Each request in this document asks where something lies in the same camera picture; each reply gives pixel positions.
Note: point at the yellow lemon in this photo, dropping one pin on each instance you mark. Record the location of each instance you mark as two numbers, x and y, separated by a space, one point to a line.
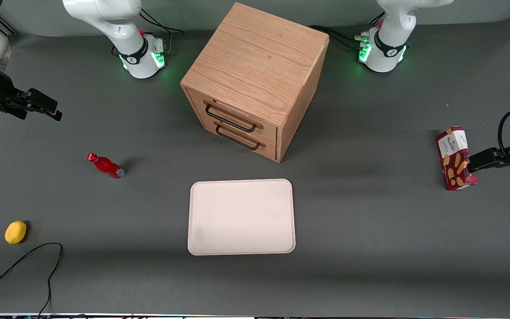
15 232

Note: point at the oak wooden drawer cabinet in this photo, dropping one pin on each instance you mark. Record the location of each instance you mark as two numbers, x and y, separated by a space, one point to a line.
259 53

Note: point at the red cookie box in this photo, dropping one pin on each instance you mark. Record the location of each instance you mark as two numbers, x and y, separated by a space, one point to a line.
454 153

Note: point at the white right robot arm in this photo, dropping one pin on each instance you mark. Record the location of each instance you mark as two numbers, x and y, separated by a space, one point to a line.
122 26

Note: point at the beige plastic tray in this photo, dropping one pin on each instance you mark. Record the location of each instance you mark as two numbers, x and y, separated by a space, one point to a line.
241 217

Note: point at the wooden drawer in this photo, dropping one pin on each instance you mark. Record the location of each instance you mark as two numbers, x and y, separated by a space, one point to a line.
266 148
237 116

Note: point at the red bottle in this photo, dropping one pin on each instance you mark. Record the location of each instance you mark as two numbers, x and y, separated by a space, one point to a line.
106 165

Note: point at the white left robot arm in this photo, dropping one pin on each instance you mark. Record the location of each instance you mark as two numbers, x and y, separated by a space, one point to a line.
390 40

